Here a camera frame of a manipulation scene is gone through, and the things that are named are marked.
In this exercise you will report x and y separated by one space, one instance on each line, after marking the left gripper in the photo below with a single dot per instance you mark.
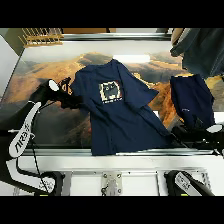
71 101

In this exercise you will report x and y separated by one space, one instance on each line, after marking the navy T-shirt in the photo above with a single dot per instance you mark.
123 123

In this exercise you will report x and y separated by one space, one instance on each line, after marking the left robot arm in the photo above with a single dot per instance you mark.
25 133

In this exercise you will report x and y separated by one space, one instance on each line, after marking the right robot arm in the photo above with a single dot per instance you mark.
196 135

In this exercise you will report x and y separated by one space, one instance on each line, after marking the wooden rack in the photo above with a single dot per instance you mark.
41 36

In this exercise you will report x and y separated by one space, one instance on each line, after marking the navy garment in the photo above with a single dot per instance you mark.
193 100

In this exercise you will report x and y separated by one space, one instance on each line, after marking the dark grey garment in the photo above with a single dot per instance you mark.
203 50

